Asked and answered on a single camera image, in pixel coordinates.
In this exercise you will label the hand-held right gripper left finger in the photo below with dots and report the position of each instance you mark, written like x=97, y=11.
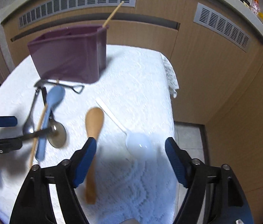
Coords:
x=86, y=165

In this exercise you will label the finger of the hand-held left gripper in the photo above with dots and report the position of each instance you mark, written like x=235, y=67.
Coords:
x=7, y=144
x=4, y=121

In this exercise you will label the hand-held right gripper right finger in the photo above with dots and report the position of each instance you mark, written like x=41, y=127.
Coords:
x=174, y=161

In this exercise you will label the plain metal spoon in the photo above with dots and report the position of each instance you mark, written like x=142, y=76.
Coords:
x=28, y=127

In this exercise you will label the wooden chopstick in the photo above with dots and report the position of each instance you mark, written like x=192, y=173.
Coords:
x=33, y=154
x=112, y=14

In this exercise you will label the white plastic spoon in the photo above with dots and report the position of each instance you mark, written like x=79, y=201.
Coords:
x=138, y=144

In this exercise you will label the wooden spoon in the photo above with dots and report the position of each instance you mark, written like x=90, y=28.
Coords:
x=94, y=121

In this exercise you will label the light blue plastic spoon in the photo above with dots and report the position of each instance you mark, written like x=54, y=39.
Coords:
x=54, y=96

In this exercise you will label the purple plastic utensil holder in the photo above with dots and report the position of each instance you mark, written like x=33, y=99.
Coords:
x=68, y=58

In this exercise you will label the metal shovel-shaped spoon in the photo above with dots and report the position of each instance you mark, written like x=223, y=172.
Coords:
x=59, y=83

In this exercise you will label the white lace cloth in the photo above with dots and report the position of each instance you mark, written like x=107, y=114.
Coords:
x=171, y=74

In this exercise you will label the wooden cabinet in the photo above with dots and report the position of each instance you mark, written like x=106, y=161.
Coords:
x=203, y=74

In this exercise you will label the white textured tablecloth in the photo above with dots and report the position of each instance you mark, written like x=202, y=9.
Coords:
x=126, y=74

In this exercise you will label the short grey vent grille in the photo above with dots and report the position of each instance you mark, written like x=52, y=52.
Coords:
x=222, y=25

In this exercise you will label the dark bottle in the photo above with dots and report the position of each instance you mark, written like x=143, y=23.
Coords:
x=243, y=1

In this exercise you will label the clear glass jar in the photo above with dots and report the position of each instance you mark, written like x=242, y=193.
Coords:
x=255, y=6

